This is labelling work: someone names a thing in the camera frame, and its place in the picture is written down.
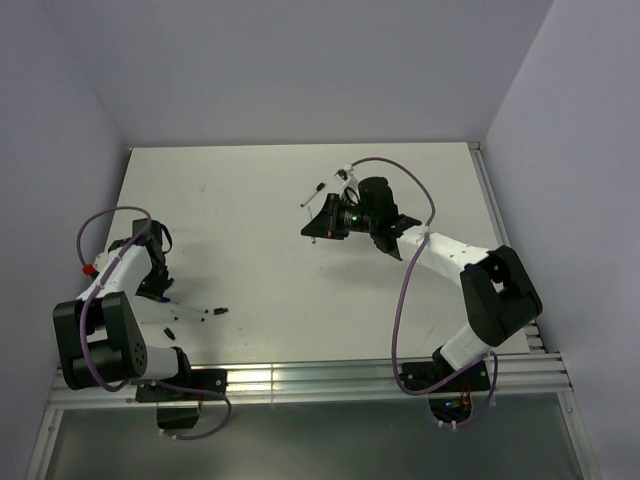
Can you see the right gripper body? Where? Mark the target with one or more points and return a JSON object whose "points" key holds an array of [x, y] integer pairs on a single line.
{"points": [[344, 217]]}

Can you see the white pen black tip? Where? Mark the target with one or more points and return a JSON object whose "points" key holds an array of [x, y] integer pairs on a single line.
{"points": [[309, 199]]}

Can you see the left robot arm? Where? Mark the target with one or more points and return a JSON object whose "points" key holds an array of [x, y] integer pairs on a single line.
{"points": [[99, 339]]}

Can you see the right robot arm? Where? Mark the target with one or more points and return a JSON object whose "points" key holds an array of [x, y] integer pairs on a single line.
{"points": [[498, 295]]}

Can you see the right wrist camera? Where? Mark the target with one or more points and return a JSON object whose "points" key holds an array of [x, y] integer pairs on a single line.
{"points": [[348, 184]]}

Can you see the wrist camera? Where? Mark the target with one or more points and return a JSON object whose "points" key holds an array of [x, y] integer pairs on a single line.
{"points": [[348, 184], [97, 266]]}

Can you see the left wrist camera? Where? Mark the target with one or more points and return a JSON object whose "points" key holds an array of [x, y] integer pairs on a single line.
{"points": [[97, 266]]}

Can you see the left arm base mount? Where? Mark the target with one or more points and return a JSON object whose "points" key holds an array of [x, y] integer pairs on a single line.
{"points": [[180, 400]]}

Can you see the aluminium side rail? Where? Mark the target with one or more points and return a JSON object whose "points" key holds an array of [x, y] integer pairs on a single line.
{"points": [[531, 330]]}

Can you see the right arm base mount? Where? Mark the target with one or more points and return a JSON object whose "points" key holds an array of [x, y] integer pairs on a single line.
{"points": [[461, 395]]}

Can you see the aluminium front rail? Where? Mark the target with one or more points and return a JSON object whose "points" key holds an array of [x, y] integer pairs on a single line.
{"points": [[280, 383]]}

